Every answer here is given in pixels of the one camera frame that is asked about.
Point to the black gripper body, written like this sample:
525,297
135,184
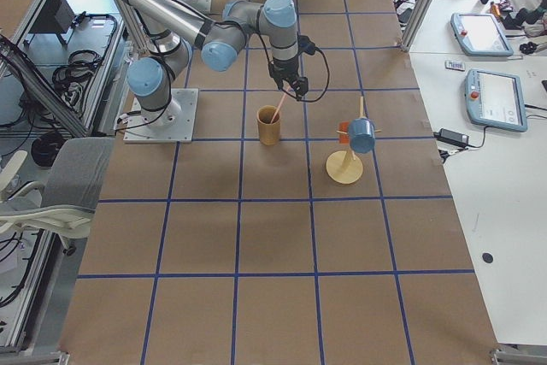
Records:
284,69

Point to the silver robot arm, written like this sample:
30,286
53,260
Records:
174,29

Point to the bamboo cylinder holder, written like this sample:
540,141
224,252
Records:
268,123

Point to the orange mug on tree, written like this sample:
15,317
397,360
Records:
343,136

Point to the blue mug on tree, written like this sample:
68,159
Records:
361,134

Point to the wooden mug tree stand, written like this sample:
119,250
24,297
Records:
344,166

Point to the small black power brick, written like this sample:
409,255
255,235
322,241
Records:
450,137

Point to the teach pendant far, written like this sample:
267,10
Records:
480,35

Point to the teach pendant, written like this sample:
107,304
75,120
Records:
480,35
495,99

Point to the teach pendant near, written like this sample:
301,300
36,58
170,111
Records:
495,99

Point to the grey office chair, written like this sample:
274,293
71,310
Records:
65,204

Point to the aluminium frame post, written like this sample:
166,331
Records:
423,1

